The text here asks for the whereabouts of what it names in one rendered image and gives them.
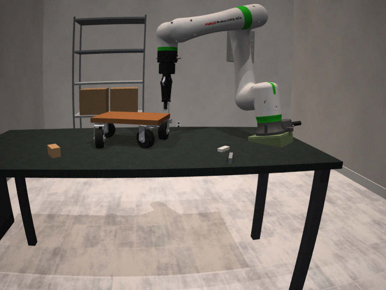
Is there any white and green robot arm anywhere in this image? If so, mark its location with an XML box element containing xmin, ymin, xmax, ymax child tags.
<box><xmin>156</xmin><ymin>4</ymin><xmax>301</xmax><ymax>136</ymax></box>

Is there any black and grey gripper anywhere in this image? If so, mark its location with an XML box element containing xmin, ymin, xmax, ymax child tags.
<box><xmin>159</xmin><ymin>63</ymin><xmax>175</xmax><ymax>113</ymax></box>

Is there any wooden dolly on casters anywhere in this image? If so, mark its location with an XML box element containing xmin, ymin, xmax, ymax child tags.
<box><xmin>91</xmin><ymin>111</ymin><xmax>172</xmax><ymax>149</ymax></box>

